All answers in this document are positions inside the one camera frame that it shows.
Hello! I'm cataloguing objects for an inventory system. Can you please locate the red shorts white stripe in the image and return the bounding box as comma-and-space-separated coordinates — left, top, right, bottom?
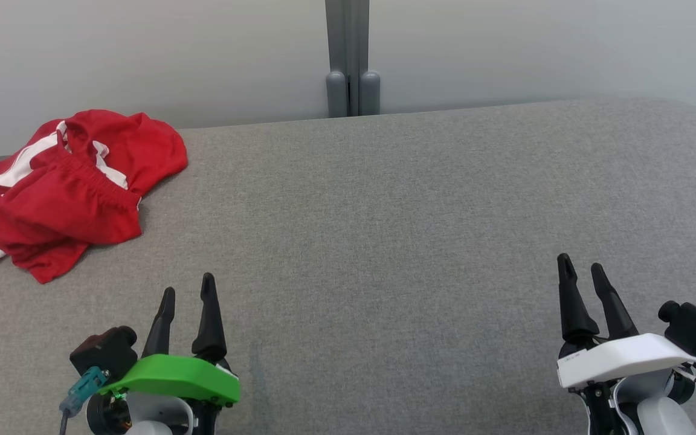
0, 110, 189, 248

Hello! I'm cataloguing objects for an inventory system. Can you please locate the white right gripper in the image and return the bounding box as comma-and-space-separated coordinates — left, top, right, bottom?
556, 253, 696, 435

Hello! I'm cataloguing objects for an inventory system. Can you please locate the grey partition post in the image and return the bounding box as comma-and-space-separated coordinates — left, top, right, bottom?
324, 0, 381, 117

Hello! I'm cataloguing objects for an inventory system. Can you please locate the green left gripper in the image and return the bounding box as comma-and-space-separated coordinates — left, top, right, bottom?
85, 272, 241, 435

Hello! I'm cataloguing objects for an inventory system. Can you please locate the black left cable teal plug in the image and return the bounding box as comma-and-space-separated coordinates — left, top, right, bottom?
60, 366, 110, 435

